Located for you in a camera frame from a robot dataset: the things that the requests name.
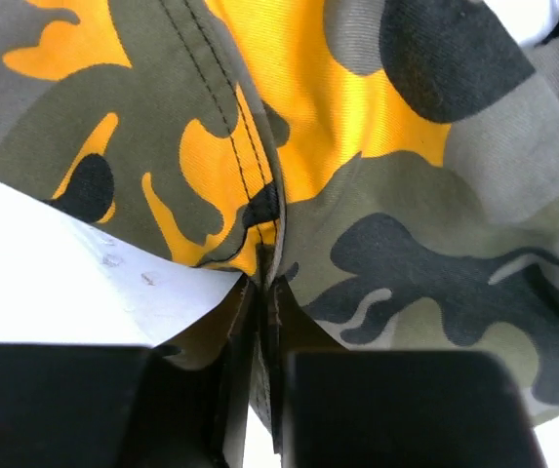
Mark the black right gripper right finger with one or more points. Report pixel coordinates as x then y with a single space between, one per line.
332 407

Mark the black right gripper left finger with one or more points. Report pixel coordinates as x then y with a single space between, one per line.
181 404

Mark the olive yellow camouflage trousers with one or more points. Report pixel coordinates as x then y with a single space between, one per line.
387 172

